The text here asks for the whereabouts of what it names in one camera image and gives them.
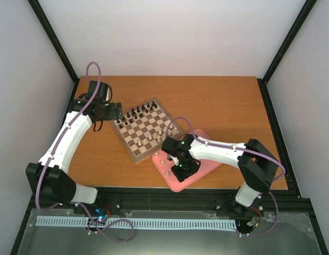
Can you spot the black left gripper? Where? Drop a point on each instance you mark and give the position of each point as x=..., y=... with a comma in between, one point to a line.
x=113, y=115

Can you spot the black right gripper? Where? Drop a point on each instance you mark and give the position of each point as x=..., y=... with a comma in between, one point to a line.
x=181, y=176

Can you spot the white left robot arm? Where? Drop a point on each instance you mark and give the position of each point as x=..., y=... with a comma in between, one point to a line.
x=48, y=178

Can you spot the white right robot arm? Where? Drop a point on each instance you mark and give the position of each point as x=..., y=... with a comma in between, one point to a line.
x=256, y=164

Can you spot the wooden chess board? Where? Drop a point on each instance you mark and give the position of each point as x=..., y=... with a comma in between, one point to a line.
x=141, y=128

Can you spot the pink plastic tray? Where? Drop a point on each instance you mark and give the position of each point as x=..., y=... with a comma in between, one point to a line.
x=206, y=166

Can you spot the light blue cable duct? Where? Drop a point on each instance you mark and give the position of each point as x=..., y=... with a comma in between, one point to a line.
x=140, y=223

